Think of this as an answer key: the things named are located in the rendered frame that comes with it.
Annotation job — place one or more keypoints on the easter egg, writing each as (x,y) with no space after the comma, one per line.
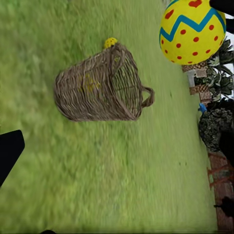
(191,31)
(109,42)

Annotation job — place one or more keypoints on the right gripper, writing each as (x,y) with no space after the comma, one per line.
(226,7)

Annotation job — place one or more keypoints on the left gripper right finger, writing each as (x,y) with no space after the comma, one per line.
(226,144)

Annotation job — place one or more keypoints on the garden chair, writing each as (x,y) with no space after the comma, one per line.
(200,73)

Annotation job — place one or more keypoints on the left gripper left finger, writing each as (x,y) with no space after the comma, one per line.
(11,146)

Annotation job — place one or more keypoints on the wicker basket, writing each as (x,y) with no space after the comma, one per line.
(79,98)

